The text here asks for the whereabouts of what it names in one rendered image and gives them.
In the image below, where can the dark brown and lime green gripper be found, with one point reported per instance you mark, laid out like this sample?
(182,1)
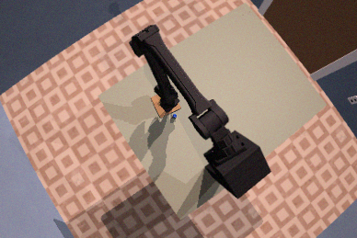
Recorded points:
(169,108)

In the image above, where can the orange mat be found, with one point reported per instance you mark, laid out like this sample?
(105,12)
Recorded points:
(162,112)

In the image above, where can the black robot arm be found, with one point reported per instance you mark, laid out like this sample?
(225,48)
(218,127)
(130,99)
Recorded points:
(210,124)

